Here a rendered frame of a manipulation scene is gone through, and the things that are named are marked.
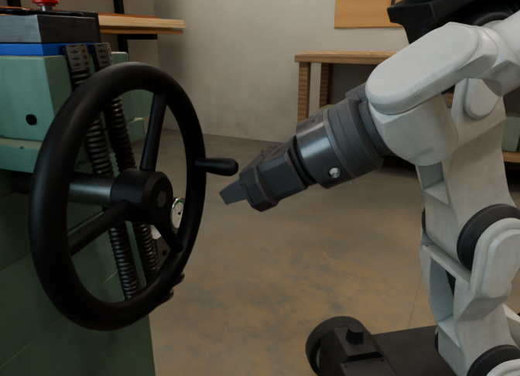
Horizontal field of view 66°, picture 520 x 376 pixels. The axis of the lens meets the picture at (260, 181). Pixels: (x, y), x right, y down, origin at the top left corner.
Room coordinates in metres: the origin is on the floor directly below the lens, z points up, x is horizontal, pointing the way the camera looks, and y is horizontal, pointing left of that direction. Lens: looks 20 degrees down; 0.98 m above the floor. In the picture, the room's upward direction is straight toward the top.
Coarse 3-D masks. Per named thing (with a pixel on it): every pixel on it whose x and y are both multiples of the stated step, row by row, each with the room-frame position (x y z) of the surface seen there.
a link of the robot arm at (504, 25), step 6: (516, 12) 0.42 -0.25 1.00; (510, 18) 0.41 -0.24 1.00; (516, 18) 0.41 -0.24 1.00; (498, 24) 0.42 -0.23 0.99; (504, 24) 0.41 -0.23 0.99; (510, 24) 0.40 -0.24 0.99; (516, 24) 0.40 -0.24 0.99; (504, 30) 0.40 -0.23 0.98; (510, 30) 0.40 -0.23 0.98; (516, 30) 0.40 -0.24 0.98; (510, 36) 0.39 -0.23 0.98; (516, 36) 0.39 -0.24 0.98; (516, 42) 0.39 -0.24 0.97
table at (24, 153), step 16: (144, 96) 0.73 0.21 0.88; (144, 112) 0.73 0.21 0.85; (128, 128) 0.53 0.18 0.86; (144, 128) 0.57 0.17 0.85; (0, 144) 0.42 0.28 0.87; (16, 144) 0.42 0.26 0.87; (32, 144) 0.42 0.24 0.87; (112, 144) 0.50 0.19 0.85; (0, 160) 0.42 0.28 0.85; (16, 160) 0.41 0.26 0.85; (32, 160) 0.40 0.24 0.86; (80, 160) 0.44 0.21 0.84
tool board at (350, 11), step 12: (336, 0) 3.58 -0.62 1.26; (348, 0) 3.54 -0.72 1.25; (360, 0) 3.50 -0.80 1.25; (372, 0) 3.45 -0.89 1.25; (384, 0) 3.41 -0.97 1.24; (396, 0) 3.37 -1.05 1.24; (336, 12) 3.58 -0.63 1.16; (348, 12) 3.53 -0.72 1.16; (360, 12) 3.49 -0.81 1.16; (372, 12) 3.45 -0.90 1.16; (384, 12) 3.41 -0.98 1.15; (336, 24) 3.58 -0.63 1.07; (348, 24) 3.53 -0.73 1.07; (360, 24) 3.49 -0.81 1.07; (372, 24) 3.45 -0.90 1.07; (384, 24) 3.41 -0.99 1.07; (396, 24) 3.36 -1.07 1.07
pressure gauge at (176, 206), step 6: (174, 198) 0.70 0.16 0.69; (180, 198) 0.70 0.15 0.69; (174, 204) 0.68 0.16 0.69; (180, 204) 0.71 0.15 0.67; (174, 210) 0.69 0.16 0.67; (180, 210) 0.71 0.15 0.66; (168, 216) 0.67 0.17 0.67; (174, 216) 0.68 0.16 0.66; (180, 216) 0.71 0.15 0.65; (168, 222) 0.67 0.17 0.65; (174, 222) 0.68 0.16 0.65; (174, 228) 0.68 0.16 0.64
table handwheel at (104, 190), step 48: (96, 96) 0.35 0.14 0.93; (48, 144) 0.31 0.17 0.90; (144, 144) 0.44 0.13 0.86; (192, 144) 0.52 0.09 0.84; (48, 192) 0.29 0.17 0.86; (96, 192) 0.42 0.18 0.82; (144, 192) 0.39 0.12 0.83; (192, 192) 0.52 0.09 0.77; (48, 240) 0.28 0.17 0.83; (192, 240) 0.49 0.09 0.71; (48, 288) 0.28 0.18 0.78; (144, 288) 0.41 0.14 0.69
